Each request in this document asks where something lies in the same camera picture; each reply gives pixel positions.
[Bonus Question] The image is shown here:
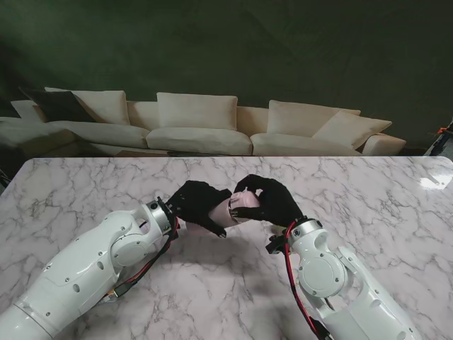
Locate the red black right arm cable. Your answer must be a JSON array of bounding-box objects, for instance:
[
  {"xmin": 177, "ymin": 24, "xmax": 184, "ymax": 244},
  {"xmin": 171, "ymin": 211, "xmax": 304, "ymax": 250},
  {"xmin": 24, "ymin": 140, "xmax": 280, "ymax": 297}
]
[{"xmin": 282, "ymin": 221, "xmax": 332, "ymax": 340}]

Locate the dark brown cushion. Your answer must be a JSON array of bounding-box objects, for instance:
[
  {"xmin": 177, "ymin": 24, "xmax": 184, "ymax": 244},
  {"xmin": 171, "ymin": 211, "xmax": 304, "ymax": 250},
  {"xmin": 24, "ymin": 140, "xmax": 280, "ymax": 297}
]
[{"xmin": 18, "ymin": 86, "xmax": 96, "ymax": 124}]

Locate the stand with orange clamp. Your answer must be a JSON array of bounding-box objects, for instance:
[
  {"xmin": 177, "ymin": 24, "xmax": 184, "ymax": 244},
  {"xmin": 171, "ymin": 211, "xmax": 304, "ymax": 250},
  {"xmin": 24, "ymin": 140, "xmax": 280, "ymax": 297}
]
[{"xmin": 423, "ymin": 120, "xmax": 453, "ymax": 157}]

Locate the wide rectangular cream cushion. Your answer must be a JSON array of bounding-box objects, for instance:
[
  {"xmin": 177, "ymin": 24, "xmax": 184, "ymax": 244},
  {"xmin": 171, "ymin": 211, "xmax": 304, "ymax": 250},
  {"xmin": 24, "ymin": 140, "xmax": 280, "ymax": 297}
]
[{"xmin": 156, "ymin": 91, "xmax": 239, "ymax": 131}]

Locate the cream cushion behind dark cushion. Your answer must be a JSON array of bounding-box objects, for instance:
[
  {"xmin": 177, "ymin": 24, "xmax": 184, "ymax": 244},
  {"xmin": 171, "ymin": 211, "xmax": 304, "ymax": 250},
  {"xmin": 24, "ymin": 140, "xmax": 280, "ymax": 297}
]
[{"xmin": 44, "ymin": 87, "xmax": 131, "ymax": 127}]

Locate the large cream cushion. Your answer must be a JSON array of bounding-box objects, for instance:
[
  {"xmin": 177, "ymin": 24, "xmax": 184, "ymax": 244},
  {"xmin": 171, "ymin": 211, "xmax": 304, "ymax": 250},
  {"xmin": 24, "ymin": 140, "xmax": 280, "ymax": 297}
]
[{"xmin": 265, "ymin": 99, "xmax": 362, "ymax": 137}]

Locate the tilted small cream cushion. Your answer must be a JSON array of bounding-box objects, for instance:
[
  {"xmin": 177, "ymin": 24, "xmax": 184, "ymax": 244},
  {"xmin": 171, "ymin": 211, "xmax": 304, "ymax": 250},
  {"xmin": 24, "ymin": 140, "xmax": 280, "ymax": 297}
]
[{"xmin": 311, "ymin": 110, "xmax": 393, "ymax": 149}]

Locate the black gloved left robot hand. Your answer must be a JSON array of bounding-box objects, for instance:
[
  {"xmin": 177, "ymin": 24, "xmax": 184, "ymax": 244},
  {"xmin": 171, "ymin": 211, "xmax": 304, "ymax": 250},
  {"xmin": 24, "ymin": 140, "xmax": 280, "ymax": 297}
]
[{"xmin": 166, "ymin": 180, "xmax": 234, "ymax": 239}]

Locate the cream fabric sofa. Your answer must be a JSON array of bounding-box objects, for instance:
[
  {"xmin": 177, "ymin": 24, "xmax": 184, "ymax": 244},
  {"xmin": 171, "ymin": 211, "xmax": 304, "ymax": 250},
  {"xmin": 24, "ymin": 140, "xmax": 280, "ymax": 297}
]
[{"xmin": 0, "ymin": 86, "xmax": 407, "ymax": 159}]

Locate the red black arm cable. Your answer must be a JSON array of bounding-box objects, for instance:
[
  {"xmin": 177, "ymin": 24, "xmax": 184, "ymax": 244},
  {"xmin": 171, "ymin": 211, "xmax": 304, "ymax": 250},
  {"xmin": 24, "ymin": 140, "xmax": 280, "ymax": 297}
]
[
  {"xmin": 282, "ymin": 221, "xmax": 332, "ymax": 340},
  {"xmin": 105, "ymin": 217, "xmax": 182, "ymax": 304}
]

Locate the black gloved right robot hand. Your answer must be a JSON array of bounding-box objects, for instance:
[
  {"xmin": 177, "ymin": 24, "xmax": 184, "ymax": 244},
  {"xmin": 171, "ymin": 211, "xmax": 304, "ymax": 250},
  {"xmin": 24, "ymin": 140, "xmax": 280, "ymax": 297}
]
[{"xmin": 235, "ymin": 174, "xmax": 304, "ymax": 227}]

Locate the pink thermos bottle body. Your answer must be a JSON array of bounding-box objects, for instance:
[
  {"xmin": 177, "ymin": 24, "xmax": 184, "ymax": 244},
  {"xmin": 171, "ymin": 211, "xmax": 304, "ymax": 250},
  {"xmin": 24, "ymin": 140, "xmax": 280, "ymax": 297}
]
[{"xmin": 208, "ymin": 198, "xmax": 243, "ymax": 228}]

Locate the red black left arm cable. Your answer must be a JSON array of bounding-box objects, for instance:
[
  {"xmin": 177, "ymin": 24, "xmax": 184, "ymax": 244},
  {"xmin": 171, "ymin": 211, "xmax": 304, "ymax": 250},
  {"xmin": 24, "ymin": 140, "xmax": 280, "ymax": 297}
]
[{"xmin": 105, "ymin": 217, "xmax": 182, "ymax": 304}]

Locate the pink thermos lid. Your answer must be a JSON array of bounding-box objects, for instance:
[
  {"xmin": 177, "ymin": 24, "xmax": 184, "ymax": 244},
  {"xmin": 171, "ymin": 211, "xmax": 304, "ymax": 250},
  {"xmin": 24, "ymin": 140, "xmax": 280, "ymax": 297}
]
[{"xmin": 230, "ymin": 190, "xmax": 262, "ymax": 214}]

